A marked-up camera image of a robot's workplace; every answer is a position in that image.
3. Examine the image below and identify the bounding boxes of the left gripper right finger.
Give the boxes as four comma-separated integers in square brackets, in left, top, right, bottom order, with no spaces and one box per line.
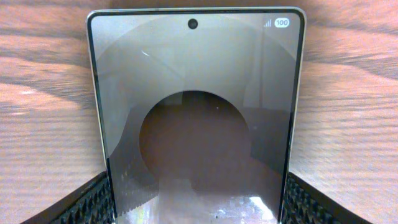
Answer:
[281,172,371,224]

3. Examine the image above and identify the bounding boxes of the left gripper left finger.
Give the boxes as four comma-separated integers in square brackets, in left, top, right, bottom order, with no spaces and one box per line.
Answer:
[22,172,115,224]

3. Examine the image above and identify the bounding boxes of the Galaxy S25 Ultra smartphone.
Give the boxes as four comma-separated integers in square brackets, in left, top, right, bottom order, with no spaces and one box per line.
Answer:
[86,7,307,223]

